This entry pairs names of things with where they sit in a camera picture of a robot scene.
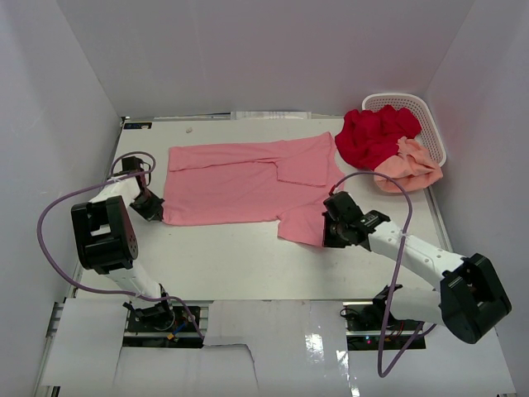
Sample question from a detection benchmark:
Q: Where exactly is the pink t shirt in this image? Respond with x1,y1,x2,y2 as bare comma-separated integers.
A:
163,132,343,246

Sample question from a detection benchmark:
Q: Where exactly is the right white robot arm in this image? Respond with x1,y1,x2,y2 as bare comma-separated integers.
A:
323,192,512,344

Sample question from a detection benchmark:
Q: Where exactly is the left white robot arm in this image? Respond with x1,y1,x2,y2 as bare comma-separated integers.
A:
70,152,175,331

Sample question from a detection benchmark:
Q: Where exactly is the peach t shirt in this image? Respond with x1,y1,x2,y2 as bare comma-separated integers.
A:
374,137,443,192

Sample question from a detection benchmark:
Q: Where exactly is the red t shirt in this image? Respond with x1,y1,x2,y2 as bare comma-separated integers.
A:
335,105,422,170

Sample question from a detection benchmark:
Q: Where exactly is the white plastic basket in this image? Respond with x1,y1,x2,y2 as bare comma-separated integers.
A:
361,93,446,167

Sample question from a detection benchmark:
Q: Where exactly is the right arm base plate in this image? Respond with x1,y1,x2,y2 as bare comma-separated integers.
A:
340,303,418,352

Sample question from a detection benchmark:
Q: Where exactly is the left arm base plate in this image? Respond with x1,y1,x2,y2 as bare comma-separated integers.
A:
122,304,208,349

